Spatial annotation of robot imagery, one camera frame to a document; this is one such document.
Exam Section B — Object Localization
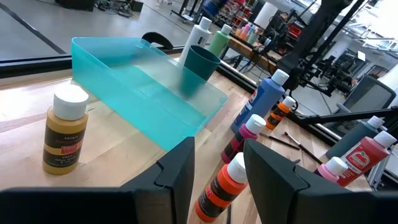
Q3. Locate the large blue paint bottle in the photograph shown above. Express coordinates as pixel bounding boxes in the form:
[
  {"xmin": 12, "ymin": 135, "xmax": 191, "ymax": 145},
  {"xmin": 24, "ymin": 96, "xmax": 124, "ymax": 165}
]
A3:
[{"xmin": 230, "ymin": 68, "xmax": 290, "ymax": 134}]

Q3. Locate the large red paint bottle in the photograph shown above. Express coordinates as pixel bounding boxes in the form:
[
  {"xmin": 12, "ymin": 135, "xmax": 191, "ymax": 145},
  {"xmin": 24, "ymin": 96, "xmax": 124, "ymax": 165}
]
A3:
[{"xmin": 336, "ymin": 130, "xmax": 398, "ymax": 187}]

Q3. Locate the large dark green paint bottle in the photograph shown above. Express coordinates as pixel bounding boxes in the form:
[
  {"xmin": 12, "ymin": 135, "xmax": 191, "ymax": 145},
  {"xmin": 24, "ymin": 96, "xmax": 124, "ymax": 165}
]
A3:
[{"xmin": 325, "ymin": 115, "xmax": 386, "ymax": 159}]

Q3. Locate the small pink paint bottle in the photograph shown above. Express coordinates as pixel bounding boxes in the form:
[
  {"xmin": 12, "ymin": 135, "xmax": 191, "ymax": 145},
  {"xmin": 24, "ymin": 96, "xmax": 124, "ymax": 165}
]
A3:
[{"xmin": 313, "ymin": 156, "xmax": 349, "ymax": 184}]

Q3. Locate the small ochre paint bottle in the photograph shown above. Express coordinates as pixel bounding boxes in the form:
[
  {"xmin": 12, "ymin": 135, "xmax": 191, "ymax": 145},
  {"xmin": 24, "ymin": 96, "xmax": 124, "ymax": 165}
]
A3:
[{"xmin": 42, "ymin": 84, "xmax": 90, "ymax": 175}]

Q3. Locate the teal translucent plastic bin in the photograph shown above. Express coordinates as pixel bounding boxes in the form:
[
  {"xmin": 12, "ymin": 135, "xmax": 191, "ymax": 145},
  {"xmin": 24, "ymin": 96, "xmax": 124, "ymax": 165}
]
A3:
[{"xmin": 70, "ymin": 36, "xmax": 229, "ymax": 152}]

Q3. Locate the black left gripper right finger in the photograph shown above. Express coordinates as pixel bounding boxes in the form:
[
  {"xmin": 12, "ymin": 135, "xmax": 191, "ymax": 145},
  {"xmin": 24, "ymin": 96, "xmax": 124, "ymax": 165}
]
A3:
[{"xmin": 243, "ymin": 139, "xmax": 398, "ymax": 224}]

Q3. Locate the wooden workbench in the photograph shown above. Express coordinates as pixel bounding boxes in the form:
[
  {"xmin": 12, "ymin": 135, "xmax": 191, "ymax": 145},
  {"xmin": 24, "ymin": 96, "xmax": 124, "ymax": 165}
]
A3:
[{"xmin": 228, "ymin": 35, "xmax": 282, "ymax": 74}]

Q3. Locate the dark green plastic cup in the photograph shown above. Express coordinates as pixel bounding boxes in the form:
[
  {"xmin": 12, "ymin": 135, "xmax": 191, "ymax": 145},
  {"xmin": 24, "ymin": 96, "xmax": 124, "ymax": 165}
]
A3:
[{"xmin": 183, "ymin": 45, "xmax": 221, "ymax": 82}]

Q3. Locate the small orange paint bottle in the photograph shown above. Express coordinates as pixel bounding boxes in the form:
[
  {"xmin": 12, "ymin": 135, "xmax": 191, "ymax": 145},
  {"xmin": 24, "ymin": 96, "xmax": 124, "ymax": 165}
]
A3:
[
  {"xmin": 195, "ymin": 152, "xmax": 249, "ymax": 223},
  {"xmin": 266, "ymin": 95, "xmax": 297, "ymax": 131}
]

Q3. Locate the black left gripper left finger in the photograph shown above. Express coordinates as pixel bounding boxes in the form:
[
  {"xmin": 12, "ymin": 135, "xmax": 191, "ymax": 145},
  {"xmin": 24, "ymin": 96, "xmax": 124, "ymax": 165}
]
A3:
[{"xmin": 0, "ymin": 136, "xmax": 196, "ymax": 224}]

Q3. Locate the large white paint bottle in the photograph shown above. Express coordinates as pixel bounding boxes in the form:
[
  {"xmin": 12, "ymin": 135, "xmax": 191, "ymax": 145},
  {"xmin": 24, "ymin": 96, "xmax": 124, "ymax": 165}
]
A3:
[{"xmin": 177, "ymin": 16, "xmax": 213, "ymax": 68}]

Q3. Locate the grey mesh office chair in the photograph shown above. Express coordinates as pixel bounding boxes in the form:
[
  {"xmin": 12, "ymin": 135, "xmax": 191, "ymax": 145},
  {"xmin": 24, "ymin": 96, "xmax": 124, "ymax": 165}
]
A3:
[{"xmin": 326, "ymin": 74, "xmax": 398, "ymax": 136}]

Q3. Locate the black frame handle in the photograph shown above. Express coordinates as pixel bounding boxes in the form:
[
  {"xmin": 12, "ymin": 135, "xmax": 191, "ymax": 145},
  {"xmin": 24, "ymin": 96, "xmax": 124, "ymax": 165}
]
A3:
[{"xmin": 141, "ymin": 31, "xmax": 174, "ymax": 50}]

